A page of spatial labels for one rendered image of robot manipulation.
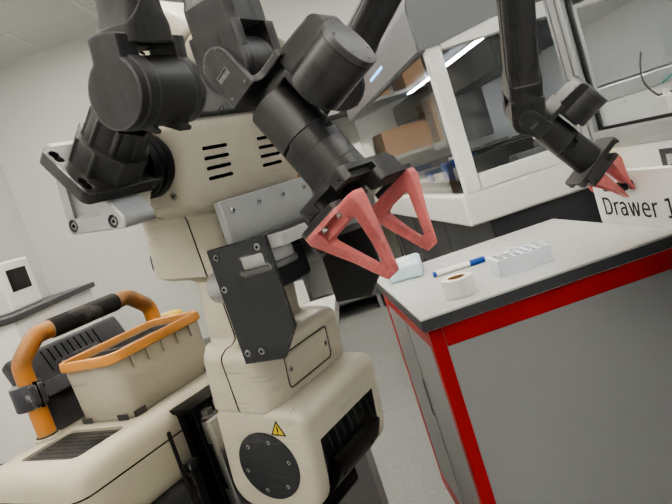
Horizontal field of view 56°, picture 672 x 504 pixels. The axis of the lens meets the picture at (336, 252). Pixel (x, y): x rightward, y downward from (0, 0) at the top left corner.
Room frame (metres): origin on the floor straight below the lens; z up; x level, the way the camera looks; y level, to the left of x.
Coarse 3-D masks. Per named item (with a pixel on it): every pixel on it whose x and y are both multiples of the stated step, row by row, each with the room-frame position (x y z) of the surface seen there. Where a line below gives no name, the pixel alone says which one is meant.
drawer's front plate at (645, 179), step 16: (640, 176) 1.12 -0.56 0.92; (656, 176) 1.08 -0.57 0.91; (608, 192) 1.25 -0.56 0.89; (640, 192) 1.14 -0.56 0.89; (656, 192) 1.09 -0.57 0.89; (608, 208) 1.27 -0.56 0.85; (640, 208) 1.15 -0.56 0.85; (656, 208) 1.10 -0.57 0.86; (624, 224) 1.22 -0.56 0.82; (640, 224) 1.17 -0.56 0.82; (656, 224) 1.11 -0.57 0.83
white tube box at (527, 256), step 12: (504, 252) 1.44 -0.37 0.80; (516, 252) 1.40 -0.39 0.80; (528, 252) 1.36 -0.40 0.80; (540, 252) 1.36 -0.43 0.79; (492, 264) 1.40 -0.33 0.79; (504, 264) 1.36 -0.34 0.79; (516, 264) 1.36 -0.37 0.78; (528, 264) 1.36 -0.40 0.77; (540, 264) 1.36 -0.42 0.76; (504, 276) 1.36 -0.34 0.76
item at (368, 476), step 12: (324, 300) 1.77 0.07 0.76; (336, 312) 1.63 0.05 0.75; (372, 456) 1.75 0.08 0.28; (360, 468) 1.58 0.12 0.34; (372, 468) 1.63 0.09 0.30; (360, 480) 1.58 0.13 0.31; (372, 480) 1.58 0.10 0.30; (348, 492) 1.58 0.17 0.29; (360, 492) 1.58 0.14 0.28; (372, 492) 1.58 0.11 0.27; (384, 492) 1.75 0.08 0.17
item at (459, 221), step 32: (416, 0) 1.96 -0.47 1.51; (448, 0) 1.96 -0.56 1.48; (480, 0) 1.97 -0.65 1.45; (416, 32) 1.96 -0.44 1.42; (448, 32) 1.96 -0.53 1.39; (480, 32) 1.97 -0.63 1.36; (384, 64) 2.45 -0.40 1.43; (448, 96) 1.96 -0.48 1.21; (448, 128) 1.96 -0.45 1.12; (544, 160) 1.97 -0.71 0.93; (480, 192) 1.96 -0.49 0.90; (512, 192) 1.97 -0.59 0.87; (544, 192) 1.97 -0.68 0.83; (576, 192) 2.00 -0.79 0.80; (416, 224) 3.15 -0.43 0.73; (448, 224) 2.51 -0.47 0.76; (480, 224) 2.09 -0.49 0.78; (512, 224) 1.99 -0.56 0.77
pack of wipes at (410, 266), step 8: (408, 256) 1.77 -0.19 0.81; (416, 256) 1.74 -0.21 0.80; (400, 264) 1.69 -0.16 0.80; (408, 264) 1.68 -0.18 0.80; (416, 264) 1.67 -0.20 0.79; (400, 272) 1.68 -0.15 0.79; (408, 272) 1.67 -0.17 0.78; (416, 272) 1.67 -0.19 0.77; (392, 280) 1.68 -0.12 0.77; (400, 280) 1.68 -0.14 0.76
